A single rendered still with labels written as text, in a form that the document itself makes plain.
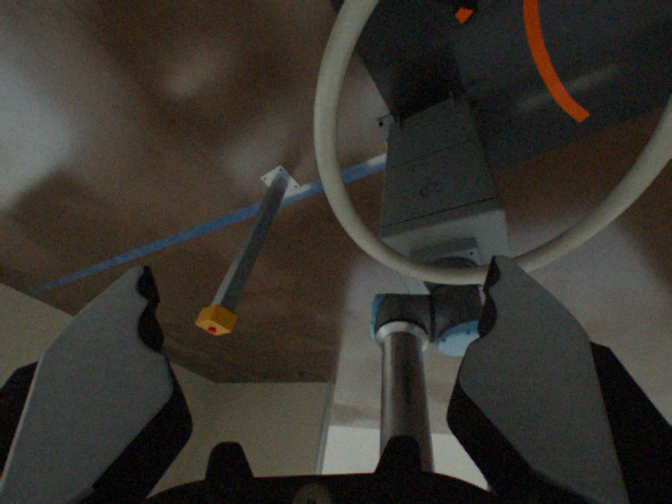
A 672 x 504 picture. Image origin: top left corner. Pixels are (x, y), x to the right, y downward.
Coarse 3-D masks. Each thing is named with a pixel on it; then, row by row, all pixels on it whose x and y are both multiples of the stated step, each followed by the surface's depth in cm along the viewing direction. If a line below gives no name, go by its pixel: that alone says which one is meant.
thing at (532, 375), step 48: (528, 288) 9; (480, 336) 9; (528, 336) 7; (576, 336) 7; (480, 384) 6; (528, 384) 6; (576, 384) 6; (480, 432) 6; (528, 432) 5; (576, 432) 5; (576, 480) 5
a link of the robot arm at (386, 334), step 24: (384, 312) 88; (408, 312) 85; (384, 336) 84; (408, 336) 80; (384, 360) 77; (408, 360) 73; (384, 384) 71; (408, 384) 68; (384, 408) 66; (408, 408) 63; (384, 432) 61; (408, 432) 59; (432, 456) 58
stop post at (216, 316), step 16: (272, 176) 194; (288, 176) 192; (272, 192) 182; (288, 192) 202; (272, 208) 177; (256, 224) 164; (256, 240) 159; (240, 256) 149; (256, 256) 155; (240, 272) 144; (224, 288) 137; (240, 288) 142; (224, 304) 132; (208, 320) 123; (224, 320) 128
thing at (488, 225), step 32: (384, 128) 158; (416, 128) 140; (448, 128) 126; (416, 160) 123; (448, 160) 112; (480, 160) 103; (384, 192) 119; (416, 192) 109; (448, 192) 101; (480, 192) 94; (384, 224) 106; (416, 224) 98; (448, 224) 93; (480, 224) 91; (480, 256) 101; (416, 288) 121
